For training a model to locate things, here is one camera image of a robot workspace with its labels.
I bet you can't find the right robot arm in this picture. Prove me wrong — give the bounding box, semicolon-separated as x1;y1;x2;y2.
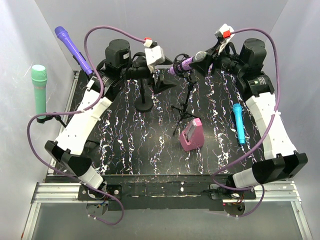
190;38;308;199

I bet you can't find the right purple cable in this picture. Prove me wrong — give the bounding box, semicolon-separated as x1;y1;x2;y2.
211;27;279;218

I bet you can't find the black tripod shock-mount stand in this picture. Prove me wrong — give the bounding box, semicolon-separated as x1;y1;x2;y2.
171;53;198;136

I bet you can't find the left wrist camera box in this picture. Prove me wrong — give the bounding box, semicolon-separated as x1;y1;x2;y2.
143;38;166;73

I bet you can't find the pink phone dock stand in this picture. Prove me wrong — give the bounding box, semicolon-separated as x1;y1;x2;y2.
179;118;205;152

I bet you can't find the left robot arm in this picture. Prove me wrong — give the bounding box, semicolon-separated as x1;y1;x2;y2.
45;39;173;200

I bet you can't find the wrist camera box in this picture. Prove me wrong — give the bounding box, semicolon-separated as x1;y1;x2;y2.
143;38;166;73
214;23;235;56

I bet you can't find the purple cable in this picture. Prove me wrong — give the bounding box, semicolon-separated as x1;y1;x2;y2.
211;27;279;218
26;24;151;226

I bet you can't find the blue microphone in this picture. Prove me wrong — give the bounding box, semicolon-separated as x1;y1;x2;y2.
232;103;246;145

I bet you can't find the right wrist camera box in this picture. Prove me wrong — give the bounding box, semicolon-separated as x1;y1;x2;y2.
214;23;235;56

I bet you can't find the glitter purple microphone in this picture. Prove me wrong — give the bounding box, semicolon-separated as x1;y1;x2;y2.
168;51;207;75

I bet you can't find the green microphone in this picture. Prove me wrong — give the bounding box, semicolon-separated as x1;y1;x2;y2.
31;64;48;115

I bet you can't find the black round-base desk stand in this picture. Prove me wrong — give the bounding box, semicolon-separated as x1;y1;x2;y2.
134;79;154;113

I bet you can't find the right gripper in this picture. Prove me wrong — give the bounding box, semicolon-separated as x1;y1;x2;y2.
188;40;246;78

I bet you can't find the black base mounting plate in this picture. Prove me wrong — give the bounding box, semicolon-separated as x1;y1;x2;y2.
77;173;258;213

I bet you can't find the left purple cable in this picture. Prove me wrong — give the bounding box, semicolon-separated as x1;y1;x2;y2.
26;24;151;226

